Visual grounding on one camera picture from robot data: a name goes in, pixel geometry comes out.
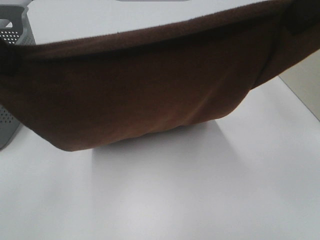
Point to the brown towel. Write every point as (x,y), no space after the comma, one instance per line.
(84,93)

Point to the grey perforated plastic basket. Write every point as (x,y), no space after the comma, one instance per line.
(15,29)

